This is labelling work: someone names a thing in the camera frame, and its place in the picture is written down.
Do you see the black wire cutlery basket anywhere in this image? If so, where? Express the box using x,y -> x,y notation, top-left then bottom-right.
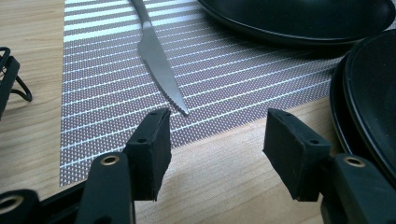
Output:
0,46 -> 34,120

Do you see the black round plate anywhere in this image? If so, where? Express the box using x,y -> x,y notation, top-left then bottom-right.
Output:
197,0 -> 396,48
329,29 -> 396,188

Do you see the steel serrated table knife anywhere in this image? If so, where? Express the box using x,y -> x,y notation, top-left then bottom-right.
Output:
130,0 -> 190,117

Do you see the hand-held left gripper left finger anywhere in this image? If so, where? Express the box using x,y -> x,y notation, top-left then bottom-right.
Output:
122,107 -> 173,202

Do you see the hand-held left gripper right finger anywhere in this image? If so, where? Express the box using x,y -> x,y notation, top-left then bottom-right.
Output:
262,107 -> 332,202

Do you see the grey striped woven placemat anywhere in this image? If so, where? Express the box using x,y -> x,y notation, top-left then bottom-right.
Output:
59,0 -> 396,188

